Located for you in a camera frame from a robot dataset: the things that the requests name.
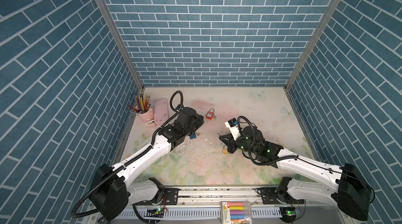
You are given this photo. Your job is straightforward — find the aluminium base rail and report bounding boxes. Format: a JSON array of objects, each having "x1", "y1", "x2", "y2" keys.
[{"x1": 82, "y1": 186, "x2": 359, "y2": 224}]

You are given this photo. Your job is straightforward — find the aluminium corner post right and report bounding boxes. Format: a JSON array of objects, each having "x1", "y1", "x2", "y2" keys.
[{"x1": 284, "y1": 0, "x2": 341, "y2": 92}]

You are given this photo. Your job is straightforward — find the aluminium corner post left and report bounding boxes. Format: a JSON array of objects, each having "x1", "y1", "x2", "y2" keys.
[{"x1": 95, "y1": 0, "x2": 144, "y2": 93}]

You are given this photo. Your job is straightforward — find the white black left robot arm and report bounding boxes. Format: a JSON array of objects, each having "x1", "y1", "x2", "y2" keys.
[{"x1": 89, "y1": 107, "x2": 204, "y2": 221}]

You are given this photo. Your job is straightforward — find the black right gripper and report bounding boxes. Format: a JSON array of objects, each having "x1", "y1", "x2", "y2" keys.
[{"x1": 218, "y1": 132, "x2": 259, "y2": 156}]

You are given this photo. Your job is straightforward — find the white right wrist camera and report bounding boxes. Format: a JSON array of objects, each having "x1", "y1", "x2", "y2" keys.
[{"x1": 225, "y1": 118, "x2": 241, "y2": 140}]

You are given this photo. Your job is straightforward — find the pink pencil case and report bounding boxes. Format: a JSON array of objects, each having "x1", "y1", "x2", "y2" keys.
[{"x1": 153, "y1": 98, "x2": 169, "y2": 127}]

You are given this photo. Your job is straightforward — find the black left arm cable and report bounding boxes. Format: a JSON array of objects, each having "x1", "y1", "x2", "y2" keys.
[{"x1": 70, "y1": 90, "x2": 184, "y2": 224}]

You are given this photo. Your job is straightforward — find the pink pencil cup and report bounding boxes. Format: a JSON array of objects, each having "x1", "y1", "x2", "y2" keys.
[{"x1": 137, "y1": 108, "x2": 156, "y2": 128}]

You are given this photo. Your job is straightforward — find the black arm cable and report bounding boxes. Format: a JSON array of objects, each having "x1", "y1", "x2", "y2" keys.
[
  {"x1": 70, "y1": 90, "x2": 184, "y2": 224},
  {"x1": 237, "y1": 115, "x2": 299, "y2": 166}
]

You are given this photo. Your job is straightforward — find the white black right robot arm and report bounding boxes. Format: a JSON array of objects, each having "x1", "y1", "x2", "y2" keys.
[{"x1": 219, "y1": 126, "x2": 374, "y2": 221}]

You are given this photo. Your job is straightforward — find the coloured pencils bundle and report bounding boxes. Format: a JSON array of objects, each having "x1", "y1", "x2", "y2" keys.
[{"x1": 127, "y1": 94, "x2": 151, "y2": 114}]

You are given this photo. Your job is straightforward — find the aluminium corner post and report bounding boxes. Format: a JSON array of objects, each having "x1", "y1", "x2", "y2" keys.
[
  {"x1": 284, "y1": 0, "x2": 341, "y2": 92},
  {"x1": 95, "y1": 0, "x2": 144, "y2": 93}
]

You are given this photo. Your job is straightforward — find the brass padlock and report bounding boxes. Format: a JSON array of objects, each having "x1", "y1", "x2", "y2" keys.
[{"x1": 222, "y1": 145, "x2": 229, "y2": 155}]

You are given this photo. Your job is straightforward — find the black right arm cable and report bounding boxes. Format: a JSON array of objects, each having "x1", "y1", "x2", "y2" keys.
[{"x1": 237, "y1": 115, "x2": 299, "y2": 166}]

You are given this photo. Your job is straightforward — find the red padlock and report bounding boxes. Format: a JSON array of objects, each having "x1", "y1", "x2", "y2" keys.
[{"x1": 206, "y1": 108, "x2": 216, "y2": 120}]

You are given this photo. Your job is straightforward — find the marker pen box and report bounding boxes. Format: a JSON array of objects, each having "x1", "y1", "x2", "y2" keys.
[{"x1": 220, "y1": 201, "x2": 253, "y2": 224}]

